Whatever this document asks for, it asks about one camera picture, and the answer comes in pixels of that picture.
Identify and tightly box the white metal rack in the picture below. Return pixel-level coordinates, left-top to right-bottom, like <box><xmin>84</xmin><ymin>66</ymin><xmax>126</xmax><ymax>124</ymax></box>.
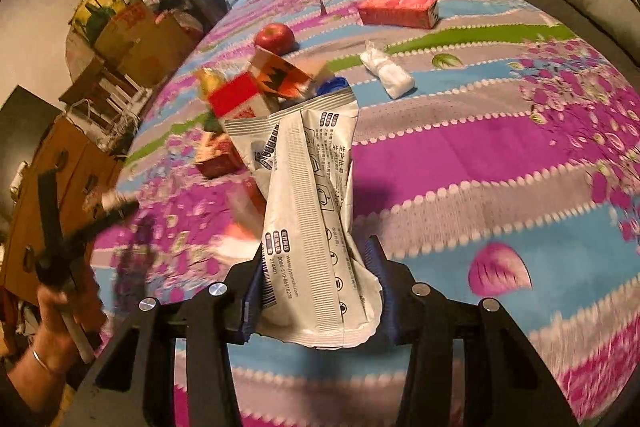
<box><xmin>59</xmin><ymin>57</ymin><xmax>152</xmax><ymax>150</ymax></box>

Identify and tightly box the long red beige box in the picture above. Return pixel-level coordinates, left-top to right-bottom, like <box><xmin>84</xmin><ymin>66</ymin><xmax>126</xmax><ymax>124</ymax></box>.
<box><xmin>356</xmin><ymin>0</ymin><xmax>441</xmax><ymax>30</ymax></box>

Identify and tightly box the stack of cardboard boxes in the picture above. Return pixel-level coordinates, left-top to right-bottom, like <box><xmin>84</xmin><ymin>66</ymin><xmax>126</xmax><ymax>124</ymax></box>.
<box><xmin>94</xmin><ymin>3</ymin><xmax>202</xmax><ymax>86</ymax></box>

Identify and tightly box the yellow green bag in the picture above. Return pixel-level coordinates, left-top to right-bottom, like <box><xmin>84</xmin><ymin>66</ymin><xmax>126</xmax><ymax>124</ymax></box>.
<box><xmin>69</xmin><ymin>0</ymin><xmax>129</xmax><ymax>44</ymax></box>

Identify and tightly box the person's left hand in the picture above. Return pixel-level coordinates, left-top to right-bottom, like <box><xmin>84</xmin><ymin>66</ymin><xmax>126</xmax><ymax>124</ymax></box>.
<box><xmin>17</xmin><ymin>264</ymin><xmax>108</xmax><ymax>380</ymax></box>

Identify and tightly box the black screen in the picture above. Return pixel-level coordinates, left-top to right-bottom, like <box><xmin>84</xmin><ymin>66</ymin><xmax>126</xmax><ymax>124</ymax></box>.
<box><xmin>0</xmin><ymin>84</ymin><xmax>62</xmax><ymax>158</ymax></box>

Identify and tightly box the floral striped bedsheet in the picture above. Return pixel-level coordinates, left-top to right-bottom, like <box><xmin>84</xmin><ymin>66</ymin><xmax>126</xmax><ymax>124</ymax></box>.
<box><xmin>92</xmin><ymin>0</ymin><xmax>640</xmax><ymax>427</ymax></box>

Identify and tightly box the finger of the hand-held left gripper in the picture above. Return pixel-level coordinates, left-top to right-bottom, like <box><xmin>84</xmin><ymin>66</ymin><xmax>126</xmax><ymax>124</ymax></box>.
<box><xmin>37</xmin><ymin>169</ymin><xmax>66</xmax><ymax>268</ymax></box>
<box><xmin>62</xmin><ymin>199</ymin><xmax>140</xmax><ymax>258</ymax></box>

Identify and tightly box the red apple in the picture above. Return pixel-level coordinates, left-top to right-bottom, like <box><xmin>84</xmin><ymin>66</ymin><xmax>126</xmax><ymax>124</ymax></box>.
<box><xmin>254</xmin><ymin>23</ymin><xmax>296</xmax><ymax>56</ymax></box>

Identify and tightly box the blue bottle cap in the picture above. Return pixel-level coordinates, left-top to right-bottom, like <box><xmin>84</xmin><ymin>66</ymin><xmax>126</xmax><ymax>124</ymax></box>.
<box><xmin>315</xmin><ymin>77</ymin><xmax>351</xmax><ymax>98</ymax></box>

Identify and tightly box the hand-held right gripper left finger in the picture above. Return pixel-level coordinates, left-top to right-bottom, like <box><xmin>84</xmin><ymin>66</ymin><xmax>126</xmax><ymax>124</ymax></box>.
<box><xmin>62</xmin><ymin>252</ymin><xmax>266</xmax><ymax>427</ymax></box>

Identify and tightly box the yellow wrapper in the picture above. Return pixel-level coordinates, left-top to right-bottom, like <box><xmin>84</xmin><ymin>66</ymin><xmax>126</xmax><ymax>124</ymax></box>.
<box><xmin>195</xmin><ymin>68</ymin><xmax>227</xmax><ymax>100</ymax></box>

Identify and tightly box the orange white carton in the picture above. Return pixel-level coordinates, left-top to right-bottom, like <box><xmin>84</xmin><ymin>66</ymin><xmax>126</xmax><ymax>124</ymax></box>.
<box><xmin>248</xmin><ymin>47</ymin><xmax>317</xmax><ymax>100</ymax></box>

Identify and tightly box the silver snack packet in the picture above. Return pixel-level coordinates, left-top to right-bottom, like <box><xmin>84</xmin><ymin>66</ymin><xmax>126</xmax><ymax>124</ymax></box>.
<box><xmin>223</xmin><ymin>87</ymin><xmax>385</xmax><ymax>350</ymax></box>

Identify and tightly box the small red brown box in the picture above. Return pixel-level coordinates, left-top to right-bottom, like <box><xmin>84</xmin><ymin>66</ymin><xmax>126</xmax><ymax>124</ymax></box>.
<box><xmin>194</xmin><ymin>132</ymin><xmax>247</xmax><ymax>180</ymax></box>

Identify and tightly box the silver bracelet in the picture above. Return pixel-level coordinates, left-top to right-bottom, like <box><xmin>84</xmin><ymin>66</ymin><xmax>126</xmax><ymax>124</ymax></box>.
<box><xmin>31</xmin><ymin>347</ymin><xmax>66</xmax><ymax>377</ymax></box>

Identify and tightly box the person's left forearm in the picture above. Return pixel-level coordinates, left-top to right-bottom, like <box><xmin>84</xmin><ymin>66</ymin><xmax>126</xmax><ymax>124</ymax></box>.
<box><xmin>0</xmin><ymin>352</ymin><xmax>68</xmax><ymax>427</ymax></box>

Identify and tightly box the red white box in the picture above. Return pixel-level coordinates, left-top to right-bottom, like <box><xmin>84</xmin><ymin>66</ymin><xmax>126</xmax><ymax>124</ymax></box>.
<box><xmin>207</xmin><ymin>73</ymin><xmax>274</xmax><ymax>120</ymax></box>

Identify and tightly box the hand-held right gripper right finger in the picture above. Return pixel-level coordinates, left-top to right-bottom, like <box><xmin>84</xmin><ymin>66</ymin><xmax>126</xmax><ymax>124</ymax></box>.
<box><xmin>365</xmin><ymin>234</ymin><xmax>583</xmax><ymax>427</ymax></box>

